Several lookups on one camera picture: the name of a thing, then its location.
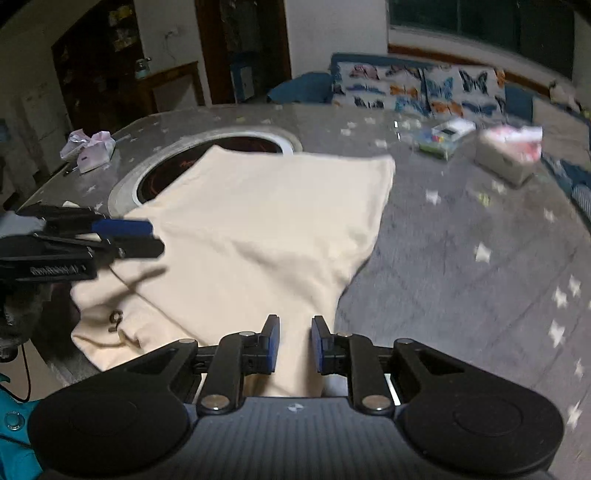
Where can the cream garment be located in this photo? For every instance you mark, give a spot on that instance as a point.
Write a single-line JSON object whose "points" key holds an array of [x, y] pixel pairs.
{"points": [[258, 240]]}

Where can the colourful plastic box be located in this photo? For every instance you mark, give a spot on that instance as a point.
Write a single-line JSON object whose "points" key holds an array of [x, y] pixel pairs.
{"points": [[438, 138]]}

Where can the dark window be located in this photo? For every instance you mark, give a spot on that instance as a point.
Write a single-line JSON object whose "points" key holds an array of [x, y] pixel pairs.
{"points": [[480, 23]]}

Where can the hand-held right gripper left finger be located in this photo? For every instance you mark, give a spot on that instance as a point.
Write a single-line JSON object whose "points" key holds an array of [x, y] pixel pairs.
{"points": [[274, 345]]}

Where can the pink tissue pack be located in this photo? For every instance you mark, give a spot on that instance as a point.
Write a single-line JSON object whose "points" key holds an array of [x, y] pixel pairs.
{"points": [[94, 154]]}

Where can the pale bottle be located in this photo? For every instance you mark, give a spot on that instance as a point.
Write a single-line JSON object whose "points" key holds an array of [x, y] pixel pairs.
{"points": [[141, 68]]}

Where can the wooden side cabinet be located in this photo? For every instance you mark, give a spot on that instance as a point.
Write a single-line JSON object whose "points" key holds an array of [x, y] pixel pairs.
{"points": [[171, 92]]}

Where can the white tissue box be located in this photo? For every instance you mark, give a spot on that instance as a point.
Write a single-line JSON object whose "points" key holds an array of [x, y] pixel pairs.
{"points": [[505, 154]]}

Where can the dark display shelf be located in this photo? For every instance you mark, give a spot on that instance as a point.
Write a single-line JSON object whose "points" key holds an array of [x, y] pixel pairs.
{"points": [[92, 69]]}

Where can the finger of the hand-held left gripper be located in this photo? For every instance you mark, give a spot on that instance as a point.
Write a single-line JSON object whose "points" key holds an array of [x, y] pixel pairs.
{"points": [[122, 226], [138, 248]]}

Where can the teal jacket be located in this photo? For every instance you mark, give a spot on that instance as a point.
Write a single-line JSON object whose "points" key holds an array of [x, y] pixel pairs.
{"points": [[14, 429]]}

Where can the round built-in cooktop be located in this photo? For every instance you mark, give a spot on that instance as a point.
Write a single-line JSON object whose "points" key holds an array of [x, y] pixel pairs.
{"points": [[152, 177]]}

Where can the dark wooden door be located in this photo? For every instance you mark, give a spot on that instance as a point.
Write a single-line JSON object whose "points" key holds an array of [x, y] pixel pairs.
{"points": [[240, 46]]}

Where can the butterfly-print sofa cushion cover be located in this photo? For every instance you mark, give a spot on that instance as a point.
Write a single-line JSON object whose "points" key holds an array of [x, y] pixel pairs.
{"points": [[406, 87]]}

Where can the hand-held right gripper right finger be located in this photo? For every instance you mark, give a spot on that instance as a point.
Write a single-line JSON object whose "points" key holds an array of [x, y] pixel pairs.
{"points": [[317, 345]]}

